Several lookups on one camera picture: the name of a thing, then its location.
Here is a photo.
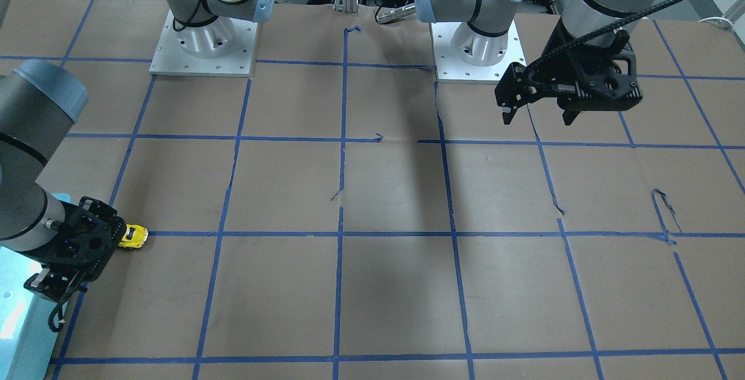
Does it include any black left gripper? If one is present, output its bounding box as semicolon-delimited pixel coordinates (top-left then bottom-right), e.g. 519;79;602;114
495;16;643;126

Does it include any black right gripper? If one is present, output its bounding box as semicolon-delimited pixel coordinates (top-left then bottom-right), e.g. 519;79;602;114
23;197;127;303

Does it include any yellow beetle toy car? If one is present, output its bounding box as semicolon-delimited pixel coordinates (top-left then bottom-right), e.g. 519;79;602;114
118;224;149;249

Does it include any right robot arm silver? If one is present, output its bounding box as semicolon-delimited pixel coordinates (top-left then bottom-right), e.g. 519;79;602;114
1;0;275;306

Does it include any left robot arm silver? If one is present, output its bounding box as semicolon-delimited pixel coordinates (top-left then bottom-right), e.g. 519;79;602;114
414;0;685;126

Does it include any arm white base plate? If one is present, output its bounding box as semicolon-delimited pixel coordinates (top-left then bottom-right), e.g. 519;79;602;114
430;22;527;85
150;12;259;77

